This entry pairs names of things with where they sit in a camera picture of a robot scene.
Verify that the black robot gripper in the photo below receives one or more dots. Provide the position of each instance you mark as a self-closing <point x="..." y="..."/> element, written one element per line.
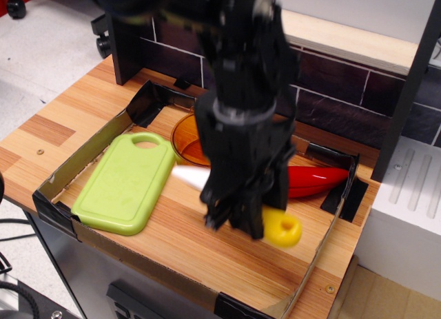
<point x="248" y="153"/>

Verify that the yellow handled white toy knife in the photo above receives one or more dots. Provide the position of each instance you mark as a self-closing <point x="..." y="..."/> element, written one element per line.
<point x="280" y="228"/>

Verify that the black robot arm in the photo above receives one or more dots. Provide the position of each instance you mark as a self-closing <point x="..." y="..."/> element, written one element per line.
<point x="242" y="40"/>

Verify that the orange transparent plastic pot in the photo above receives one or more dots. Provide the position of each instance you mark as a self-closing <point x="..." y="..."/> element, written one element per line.
<point x="186" y="143"/>

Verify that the cardboard fence with black tape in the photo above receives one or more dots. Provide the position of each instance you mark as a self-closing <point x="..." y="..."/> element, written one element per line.
<point x="175" y="265"/>

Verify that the red toy chili pepper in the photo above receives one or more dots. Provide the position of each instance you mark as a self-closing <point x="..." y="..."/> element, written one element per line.
<point x="306" y="181"/>

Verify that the green plastic cutting board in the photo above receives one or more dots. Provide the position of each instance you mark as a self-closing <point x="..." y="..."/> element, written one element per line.
<point x="122" y="191"/>

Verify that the dark brick pattern backsplash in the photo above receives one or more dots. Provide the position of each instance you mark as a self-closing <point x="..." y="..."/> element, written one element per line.
<point x="350" y="80"/>

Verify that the white toy sink counter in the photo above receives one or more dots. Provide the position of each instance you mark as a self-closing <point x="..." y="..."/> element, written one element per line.
<point x="401" y="238"/>

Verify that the black caster wheel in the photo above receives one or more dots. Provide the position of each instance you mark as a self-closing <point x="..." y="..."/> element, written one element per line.
<point x="16" y="9"/>

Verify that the black oven door handle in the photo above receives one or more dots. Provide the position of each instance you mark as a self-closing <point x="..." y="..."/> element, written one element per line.
<point x="125" y="305"/>

